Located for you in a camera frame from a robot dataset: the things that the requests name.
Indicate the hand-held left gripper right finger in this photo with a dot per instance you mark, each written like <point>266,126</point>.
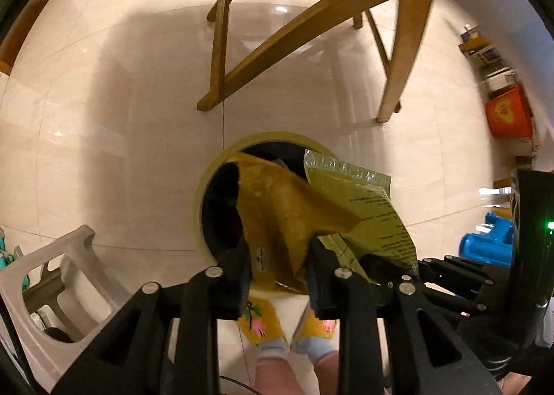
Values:
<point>322,287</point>

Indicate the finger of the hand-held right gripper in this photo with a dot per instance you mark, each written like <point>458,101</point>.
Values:
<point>458,269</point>
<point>385,269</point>

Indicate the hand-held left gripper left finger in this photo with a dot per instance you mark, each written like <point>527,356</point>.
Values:
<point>233,278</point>

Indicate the yellow-green plastic pouch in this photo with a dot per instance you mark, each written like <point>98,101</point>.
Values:
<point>372,217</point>

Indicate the beige round trash bin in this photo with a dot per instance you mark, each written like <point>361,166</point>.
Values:
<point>216,222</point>

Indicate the brown kraft paper bag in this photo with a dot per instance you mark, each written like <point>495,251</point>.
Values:
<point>277,213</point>

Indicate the person's right forearm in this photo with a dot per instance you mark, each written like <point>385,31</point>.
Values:
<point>515,384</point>

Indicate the blue plastic stool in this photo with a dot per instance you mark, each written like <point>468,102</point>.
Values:
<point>480,248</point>

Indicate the person's right leg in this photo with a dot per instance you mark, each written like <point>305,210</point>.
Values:
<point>324,369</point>

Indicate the person's leg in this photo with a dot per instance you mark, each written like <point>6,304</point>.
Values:
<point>272,373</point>
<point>324,369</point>

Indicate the person's left leg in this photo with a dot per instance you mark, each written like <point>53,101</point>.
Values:
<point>272,373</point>

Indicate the orange bucket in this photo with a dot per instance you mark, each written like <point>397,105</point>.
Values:
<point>506,113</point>

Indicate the white plastic stool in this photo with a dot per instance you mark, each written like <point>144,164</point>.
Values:
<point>43,248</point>

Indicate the stacked storage boxes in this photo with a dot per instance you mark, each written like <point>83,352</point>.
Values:
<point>484,57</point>

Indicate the wooden chair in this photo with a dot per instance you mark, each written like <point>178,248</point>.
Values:
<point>303,27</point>

